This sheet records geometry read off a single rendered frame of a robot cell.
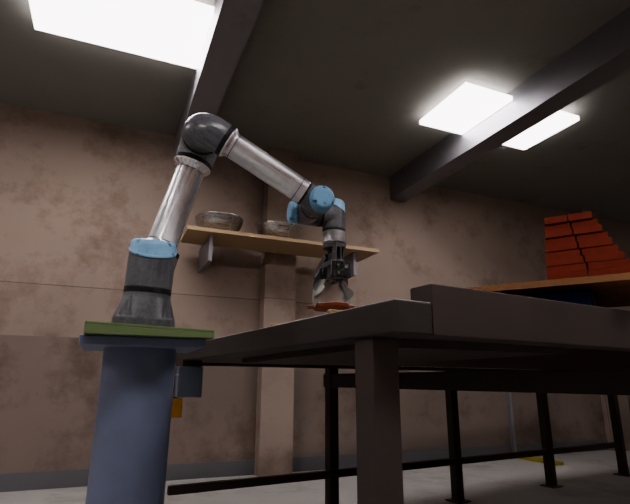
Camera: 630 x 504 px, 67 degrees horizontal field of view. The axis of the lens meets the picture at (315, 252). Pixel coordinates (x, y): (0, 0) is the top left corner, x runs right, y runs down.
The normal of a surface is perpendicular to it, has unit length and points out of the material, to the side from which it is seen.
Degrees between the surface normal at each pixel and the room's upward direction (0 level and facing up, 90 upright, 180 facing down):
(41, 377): 90
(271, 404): 90
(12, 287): 90
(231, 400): 90
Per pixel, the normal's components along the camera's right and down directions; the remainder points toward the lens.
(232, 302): 0.39, -0.24
